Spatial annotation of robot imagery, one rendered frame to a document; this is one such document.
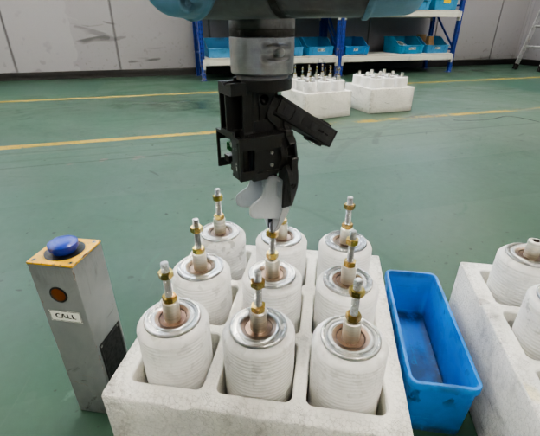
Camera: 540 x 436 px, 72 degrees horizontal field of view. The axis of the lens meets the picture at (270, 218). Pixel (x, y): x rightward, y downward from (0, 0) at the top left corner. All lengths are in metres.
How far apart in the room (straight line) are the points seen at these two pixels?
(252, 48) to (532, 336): 0.55
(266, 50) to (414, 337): 0.67
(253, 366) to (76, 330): 0.29
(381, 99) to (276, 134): 2.64
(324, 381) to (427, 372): 0.37
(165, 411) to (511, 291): 0.58
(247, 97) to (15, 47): 5.37
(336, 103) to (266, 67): 2.42
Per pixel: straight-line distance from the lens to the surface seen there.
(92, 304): 0.62
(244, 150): 0.44
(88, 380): 0.73
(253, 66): 0.44
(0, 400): 0.89
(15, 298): 1.13
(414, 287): 0.90
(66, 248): 0.59
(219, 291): 0.60
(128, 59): 5.57
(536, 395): 0.63
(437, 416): 0.73
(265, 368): 0.49
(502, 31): 7.99
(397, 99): 3.16
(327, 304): 0.57
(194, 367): 0.54
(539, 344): 0.68
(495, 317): 0.72
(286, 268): 0.60
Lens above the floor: 0.60
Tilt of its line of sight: 28 degrees down
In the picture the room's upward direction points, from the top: straight up
